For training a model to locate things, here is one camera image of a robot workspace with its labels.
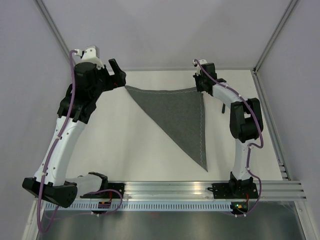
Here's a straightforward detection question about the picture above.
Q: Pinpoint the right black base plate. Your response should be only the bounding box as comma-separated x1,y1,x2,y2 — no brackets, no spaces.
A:
207,183,259,200

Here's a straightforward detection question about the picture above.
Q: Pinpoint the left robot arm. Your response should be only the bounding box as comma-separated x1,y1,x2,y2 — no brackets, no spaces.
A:
22,58,126,208

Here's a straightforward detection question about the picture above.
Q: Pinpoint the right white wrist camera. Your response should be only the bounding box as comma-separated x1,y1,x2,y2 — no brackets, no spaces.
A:
192,59,208,76

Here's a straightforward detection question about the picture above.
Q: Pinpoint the grey cloth napkin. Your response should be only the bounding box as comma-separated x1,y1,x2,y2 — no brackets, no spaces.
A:
125,86,208,171

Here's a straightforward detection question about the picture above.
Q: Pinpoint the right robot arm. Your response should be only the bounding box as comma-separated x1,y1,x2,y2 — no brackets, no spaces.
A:
193,59,264,200

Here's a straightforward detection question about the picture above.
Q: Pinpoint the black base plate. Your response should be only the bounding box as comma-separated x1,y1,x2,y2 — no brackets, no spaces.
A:
100,182,125,200
207,183,259,200

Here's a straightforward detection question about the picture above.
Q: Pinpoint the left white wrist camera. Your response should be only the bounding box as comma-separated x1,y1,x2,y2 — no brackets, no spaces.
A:
75,45,105,70

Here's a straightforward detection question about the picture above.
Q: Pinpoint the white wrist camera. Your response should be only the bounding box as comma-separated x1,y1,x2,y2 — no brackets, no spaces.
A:
75,45,105,70
192,59,208,76

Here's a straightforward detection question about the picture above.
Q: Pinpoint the gold fork black handle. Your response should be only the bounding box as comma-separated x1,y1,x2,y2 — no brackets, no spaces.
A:
221,103,226,114

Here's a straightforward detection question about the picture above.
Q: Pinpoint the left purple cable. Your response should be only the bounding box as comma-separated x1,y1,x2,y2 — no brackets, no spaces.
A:
36,49,76,234

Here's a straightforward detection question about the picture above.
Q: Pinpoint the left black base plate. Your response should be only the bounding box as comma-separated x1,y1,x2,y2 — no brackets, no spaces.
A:
100,182,125,200

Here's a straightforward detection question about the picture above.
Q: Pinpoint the aluminium cage frame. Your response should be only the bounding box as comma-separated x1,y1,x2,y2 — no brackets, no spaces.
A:
45,0,306,181

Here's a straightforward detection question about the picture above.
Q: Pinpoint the aluminium front rail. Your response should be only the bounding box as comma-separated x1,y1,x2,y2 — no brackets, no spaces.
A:
109,180,307,202

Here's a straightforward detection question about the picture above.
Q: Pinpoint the white slotted cable duct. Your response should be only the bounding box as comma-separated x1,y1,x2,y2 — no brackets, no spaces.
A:
59,200,232,212

